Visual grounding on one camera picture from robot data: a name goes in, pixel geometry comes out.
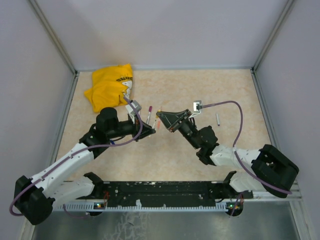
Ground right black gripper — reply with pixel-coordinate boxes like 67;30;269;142
157;109;201;150

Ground orange white pen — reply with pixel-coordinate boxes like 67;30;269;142
157;106;162;130

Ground white pen red marks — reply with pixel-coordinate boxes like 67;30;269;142
146;111;151;125

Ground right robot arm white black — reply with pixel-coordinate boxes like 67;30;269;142
156;109;299;198

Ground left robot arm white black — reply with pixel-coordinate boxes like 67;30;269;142
9;105;156;225

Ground yellow folded shirt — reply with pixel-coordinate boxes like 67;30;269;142
84;63;134;113

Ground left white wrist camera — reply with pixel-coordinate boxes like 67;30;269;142
125;100;142;118

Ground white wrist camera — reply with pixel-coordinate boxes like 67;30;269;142
189;100;203;119
125;100;142;118

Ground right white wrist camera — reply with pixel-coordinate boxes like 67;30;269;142
189;100;203;119

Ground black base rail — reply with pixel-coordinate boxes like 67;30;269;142
74;180;253;208

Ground aluminium frame side rail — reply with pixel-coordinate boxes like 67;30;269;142
250;68;281;151

